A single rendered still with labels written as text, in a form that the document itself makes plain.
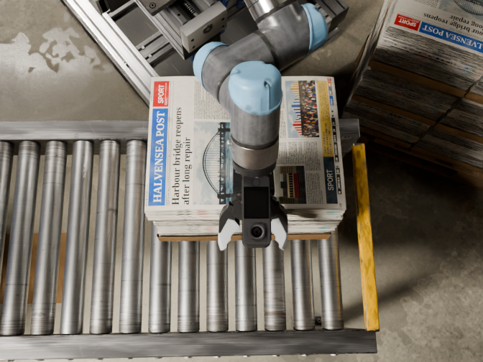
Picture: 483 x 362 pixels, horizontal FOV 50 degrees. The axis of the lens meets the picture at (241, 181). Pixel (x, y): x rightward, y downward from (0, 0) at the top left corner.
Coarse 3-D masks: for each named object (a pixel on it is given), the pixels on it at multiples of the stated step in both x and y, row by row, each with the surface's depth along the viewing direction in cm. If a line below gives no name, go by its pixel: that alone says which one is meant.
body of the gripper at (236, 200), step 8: (232, 160) 82; (240, 168) 80; (264, 168) 80; (272, 168) 81; (240, 176) 88; (248, 176) 80; (256, 176) 80; (272, 176) 88; (240, 184) 87; (272, 184) 87; (240, 192) 85; (272, 192) 86; (232, 200) 85; (240, 200) 84; (272, 200) 85; (232, 208) 86; (240, 208) 86; (272, 208) 86; (240, 216) 87
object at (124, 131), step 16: (0, 128) 124; (16, 128) 124; (32, 128) 124; (48, 128) 124; (64, 128) 124; (80, 128) 124; (96, 128) 124; (112, 128) 124; (128, 128) 124; (144, 128) 124; (352, 128) 126; (16, 144) 126; (96, 144) 127
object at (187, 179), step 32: (160, 96) 101; (192, 96) 101; (160, 128) 99; (192, 128) 99; (224, 128) 100; (160, 160) 97; (192, 160) 97; (224, 160) 97; (160, 192) 94; (192, 192) 94; (224, 192) 95; (160, 224) 103; (192, 224) 103
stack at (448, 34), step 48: (384, 0) 175; (432, 0) 132; (480, 0) 132; (384, 48) 140; (432, 48) 133; (480, 48) 129; (384, 96) 165; (432, 96) 155; (384, 144) 198; (432, 144) 184; (480, 144) 171
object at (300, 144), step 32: (288, 96) 102; (320, 96) 102; (288, 128) 100; (320, 128) 99; (288, 160) 97; (320, 160) 97; (288, 192) 95; (320, 192) 95; (288, 224) 103; (320, 224) 103
